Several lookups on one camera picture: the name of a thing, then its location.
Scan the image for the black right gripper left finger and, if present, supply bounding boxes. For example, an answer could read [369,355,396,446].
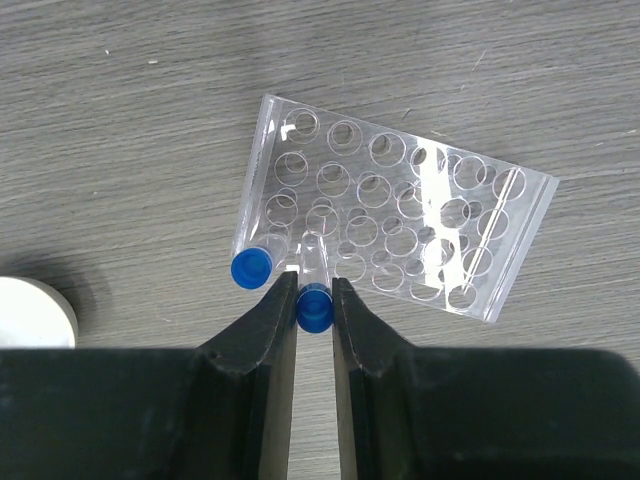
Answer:
[1,272,298,479]

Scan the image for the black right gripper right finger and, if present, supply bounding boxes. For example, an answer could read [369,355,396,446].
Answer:
[332,278,639,479]

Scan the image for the blue-capped test tube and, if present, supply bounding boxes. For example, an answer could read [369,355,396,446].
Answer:
[296,231,333,334]
[230,233,290,290]

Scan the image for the clear acrylic test tube rack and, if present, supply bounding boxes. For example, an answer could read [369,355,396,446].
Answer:
[232,95,559,323]

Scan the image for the large white porcelain dish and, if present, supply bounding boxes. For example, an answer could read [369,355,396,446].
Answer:
[1,276,78,349]

